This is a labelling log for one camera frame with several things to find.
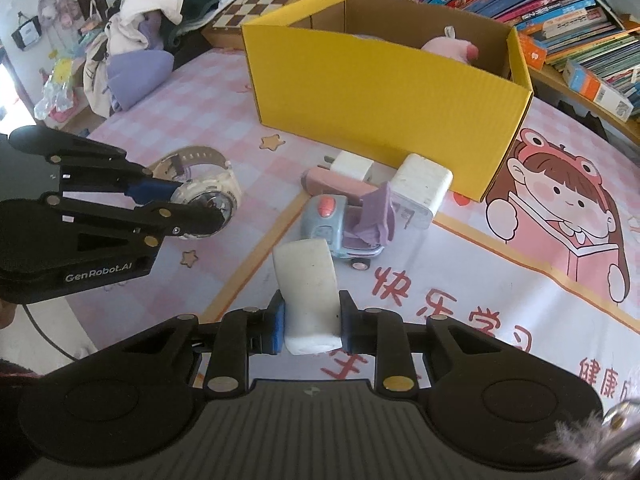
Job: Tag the black garment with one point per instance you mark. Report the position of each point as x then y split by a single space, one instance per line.
210 0

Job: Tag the yellow cardboard box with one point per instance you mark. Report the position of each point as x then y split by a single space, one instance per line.
375 95

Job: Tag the purple garment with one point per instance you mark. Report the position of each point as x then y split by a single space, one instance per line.
135 77

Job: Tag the pink plush toy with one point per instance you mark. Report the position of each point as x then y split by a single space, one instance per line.
445 47

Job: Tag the clear plastic bottles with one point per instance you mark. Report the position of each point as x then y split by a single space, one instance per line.
52 97

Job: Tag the small orange box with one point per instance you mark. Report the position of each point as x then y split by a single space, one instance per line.
532 52

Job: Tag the blue-grey toy car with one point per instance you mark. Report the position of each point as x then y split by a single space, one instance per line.
325 220

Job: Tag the wooden chessboard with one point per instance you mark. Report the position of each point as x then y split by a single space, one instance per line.
260 5

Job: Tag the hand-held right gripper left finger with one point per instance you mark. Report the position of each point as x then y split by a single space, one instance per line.
277 322

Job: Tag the pink oblong case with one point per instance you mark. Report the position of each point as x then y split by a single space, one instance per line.
335 185

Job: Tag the desktop with pink printed cover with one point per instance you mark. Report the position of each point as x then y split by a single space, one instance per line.
225 280

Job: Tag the black and white bag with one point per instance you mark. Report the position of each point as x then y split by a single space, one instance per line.
26 32

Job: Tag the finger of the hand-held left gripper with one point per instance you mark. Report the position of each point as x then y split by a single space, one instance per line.
190 220
150 191

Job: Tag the long white block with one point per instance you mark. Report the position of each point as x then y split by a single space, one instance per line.
305 285

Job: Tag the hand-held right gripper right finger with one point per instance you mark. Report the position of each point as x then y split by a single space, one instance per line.
348 322

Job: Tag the small white plug charger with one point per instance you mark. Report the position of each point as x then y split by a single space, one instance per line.
350 165

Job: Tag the white power adapter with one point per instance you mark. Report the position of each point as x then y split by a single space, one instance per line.
425 180

